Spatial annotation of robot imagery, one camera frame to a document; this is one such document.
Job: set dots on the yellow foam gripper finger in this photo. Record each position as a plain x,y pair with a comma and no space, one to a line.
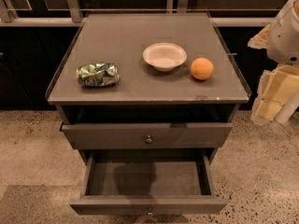
260,40
275,89

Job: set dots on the orange fruit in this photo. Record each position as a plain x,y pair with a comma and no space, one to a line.
202,68

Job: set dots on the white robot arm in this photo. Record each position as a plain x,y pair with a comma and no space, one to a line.
283,35

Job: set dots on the upper grey drawer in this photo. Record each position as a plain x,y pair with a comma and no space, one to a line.
146,135

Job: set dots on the grey drawer cabinet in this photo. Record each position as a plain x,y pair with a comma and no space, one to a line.
147,81

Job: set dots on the open middle grey drawer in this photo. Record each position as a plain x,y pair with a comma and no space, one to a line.
153,182

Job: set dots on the white pipe leg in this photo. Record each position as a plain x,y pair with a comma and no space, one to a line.
288,109

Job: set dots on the white paper bowl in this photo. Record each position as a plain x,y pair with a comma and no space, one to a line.
164,57

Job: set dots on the crushed green can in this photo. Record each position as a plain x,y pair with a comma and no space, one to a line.
98,75

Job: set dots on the metal shelf frame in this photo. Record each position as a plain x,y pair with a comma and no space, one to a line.
224,13

